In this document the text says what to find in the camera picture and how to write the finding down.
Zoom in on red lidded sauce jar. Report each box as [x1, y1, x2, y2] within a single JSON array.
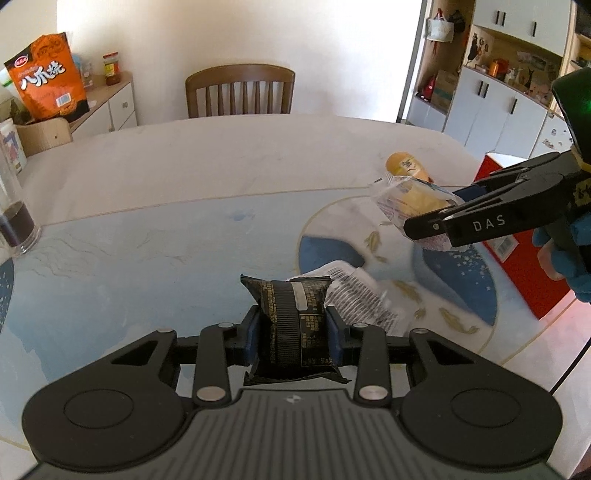
[[102, 51, 121, 86]]

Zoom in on red cardboard box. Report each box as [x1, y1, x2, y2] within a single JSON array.
[[473, 153, 583, 320]]

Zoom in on yellow bread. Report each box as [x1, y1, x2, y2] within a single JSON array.
[[370, 174, 464, 238]]

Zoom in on blue gloved right hand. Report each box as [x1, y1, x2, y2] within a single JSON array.
[[532, 228, 591, 303]]

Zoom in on yellow capsule toy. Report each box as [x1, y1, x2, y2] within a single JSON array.
[[386, 152, 433, 183]]

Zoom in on white wall cabinet unit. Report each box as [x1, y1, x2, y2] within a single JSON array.
[[399, 1, 590, 159]]

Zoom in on white sideboard cabinet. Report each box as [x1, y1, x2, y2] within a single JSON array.
[[18, 71, 139, 158]]

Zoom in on orange snack bag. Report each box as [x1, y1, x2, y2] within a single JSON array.
[[4, 32, 89, 122]]

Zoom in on black gold snack packet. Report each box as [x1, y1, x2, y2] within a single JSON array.
[[240, 275, 349, 386]]

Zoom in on glass jar dark contents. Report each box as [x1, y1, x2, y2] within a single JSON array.
[[0, 152, 41, 256]]

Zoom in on far wooden chair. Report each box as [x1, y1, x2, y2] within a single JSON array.
[[185, 63, 296, 118]]

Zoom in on white printed sachet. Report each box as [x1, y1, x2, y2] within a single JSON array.
[[297, 260, 410, 336]]

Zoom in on hanging tote bag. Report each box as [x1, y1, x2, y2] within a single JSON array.
[[426, 9, 455, 43]]

